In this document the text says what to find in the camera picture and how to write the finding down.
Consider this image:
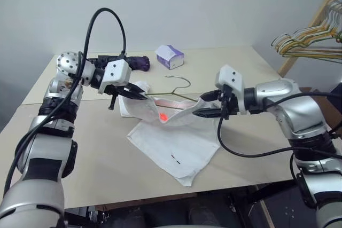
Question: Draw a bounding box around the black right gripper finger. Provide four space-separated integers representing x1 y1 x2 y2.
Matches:
199 90 222 103
192 107 224 119

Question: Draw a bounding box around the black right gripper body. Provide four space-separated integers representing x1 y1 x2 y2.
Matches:
217 83 239 121

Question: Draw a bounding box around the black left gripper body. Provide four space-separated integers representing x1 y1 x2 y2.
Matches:
106 83 132 111

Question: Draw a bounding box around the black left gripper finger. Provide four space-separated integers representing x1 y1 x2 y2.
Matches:
125 83 147 97
118 90 149 101

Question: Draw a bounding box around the olive green wire hanger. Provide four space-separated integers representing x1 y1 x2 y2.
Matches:
145 75 200 105

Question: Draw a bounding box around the white cloth garment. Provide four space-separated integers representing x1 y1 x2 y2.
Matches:
118 80 221 187

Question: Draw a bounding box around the dark purple folded cloth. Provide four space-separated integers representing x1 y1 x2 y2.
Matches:
88 54 150 73

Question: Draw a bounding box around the purple white tissue box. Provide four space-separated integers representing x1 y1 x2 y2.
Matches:
155 44 185 70

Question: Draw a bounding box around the bunch of hangers on rack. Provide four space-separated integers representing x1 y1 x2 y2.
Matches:
277 0 342 77

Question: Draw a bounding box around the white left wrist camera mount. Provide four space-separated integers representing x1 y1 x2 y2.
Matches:
98 59 132 95

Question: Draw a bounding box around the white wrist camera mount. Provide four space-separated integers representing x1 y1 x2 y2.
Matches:
215 65 246 114
98 59 132 95

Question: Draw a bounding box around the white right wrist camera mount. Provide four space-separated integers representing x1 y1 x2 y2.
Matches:
215 65 246 114

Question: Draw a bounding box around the bundle of coloured wire hangers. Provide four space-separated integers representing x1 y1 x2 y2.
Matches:
270 0 342 65

